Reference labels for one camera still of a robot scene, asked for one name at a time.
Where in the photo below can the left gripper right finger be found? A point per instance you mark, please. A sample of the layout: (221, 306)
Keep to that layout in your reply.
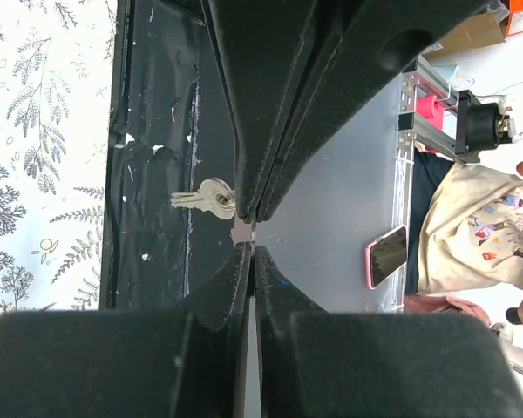
(320, 364)

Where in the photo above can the silver keys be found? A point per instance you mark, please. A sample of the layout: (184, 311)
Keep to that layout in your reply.
(214, 195)

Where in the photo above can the cardboard box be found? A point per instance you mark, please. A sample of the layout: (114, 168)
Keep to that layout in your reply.
(476, 32)

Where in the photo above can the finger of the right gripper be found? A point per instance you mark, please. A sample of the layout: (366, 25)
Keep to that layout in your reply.
(369, 44)
(271, 57)

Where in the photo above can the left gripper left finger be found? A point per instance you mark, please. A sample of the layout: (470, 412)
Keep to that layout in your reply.
(183, 361)

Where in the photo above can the person in beige sweatshirt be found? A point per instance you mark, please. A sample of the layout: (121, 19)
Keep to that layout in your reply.
(466, 227)

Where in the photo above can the pink smartphone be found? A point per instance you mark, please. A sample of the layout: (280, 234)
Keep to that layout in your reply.
(385, 255)

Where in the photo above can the floral table mat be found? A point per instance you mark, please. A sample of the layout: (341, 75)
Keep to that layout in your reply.
(55, 90)

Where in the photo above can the orange box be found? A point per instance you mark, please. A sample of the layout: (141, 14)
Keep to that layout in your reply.
(515, 18)

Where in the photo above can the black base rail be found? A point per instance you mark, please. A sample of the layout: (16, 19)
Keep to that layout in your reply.
(169, 129)

